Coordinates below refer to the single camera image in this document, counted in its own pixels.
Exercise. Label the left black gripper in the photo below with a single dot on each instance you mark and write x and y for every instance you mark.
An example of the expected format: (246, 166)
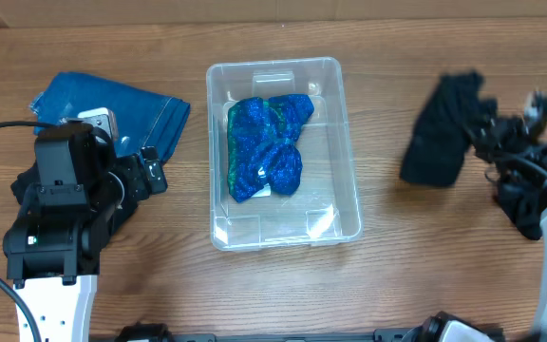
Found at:
(132, 167)

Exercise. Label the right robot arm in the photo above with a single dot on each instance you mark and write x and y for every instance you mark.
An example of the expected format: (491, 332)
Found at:
(513, 147)

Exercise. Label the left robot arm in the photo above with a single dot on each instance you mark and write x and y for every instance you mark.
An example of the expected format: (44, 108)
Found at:
(83, 194)

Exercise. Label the blue sequin fabric bundle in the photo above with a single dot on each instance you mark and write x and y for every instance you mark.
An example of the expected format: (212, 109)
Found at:
(262, 135)

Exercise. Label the clear plastic storage bin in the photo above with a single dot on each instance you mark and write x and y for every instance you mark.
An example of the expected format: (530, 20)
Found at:
(325, 209)

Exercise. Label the blue denim jeans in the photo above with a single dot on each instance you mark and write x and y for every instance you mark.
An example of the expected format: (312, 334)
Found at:
(143, 118)

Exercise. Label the black garment with tape band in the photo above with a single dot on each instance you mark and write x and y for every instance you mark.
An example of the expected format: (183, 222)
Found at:
(25, 191)

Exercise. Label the white label in bin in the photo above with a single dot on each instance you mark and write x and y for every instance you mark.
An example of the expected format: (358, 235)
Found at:
(264, 192)

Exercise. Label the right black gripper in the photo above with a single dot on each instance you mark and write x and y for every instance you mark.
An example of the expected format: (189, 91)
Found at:
(484, 127)

